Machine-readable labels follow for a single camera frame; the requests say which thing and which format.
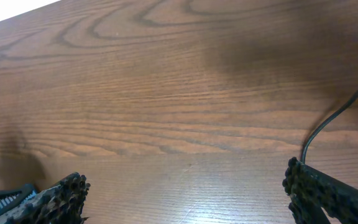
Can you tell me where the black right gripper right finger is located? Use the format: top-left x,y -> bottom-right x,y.
282,157 -> 358,224

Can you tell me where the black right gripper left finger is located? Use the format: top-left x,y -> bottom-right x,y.
0,172 -> 90,224

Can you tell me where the black charger cable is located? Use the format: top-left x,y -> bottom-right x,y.
300,67 -> 358,165

